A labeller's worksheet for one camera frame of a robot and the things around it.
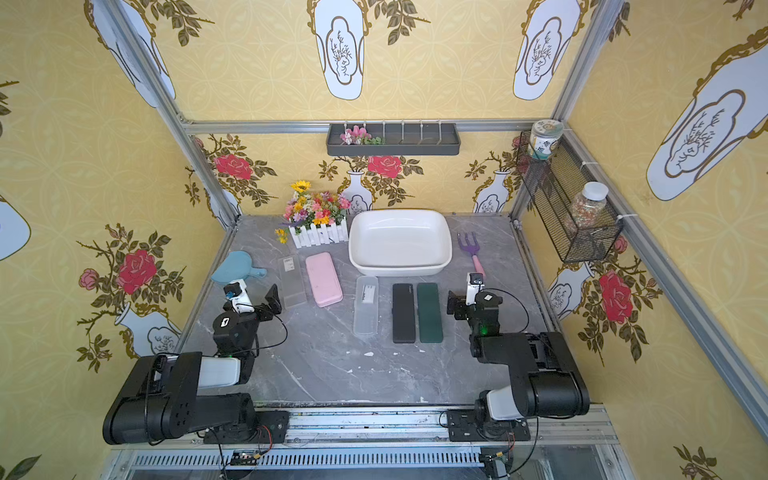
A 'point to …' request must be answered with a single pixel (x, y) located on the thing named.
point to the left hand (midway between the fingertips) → (248, 289)
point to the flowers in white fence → (314, 218)
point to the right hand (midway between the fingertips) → (472, 290)
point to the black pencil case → (403, 307)
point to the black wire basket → (553, 184)
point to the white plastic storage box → (399, 241)
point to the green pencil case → (430, 327)
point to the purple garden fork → (472, 248)
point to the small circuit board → (248, 458)
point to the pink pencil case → (324, 280)
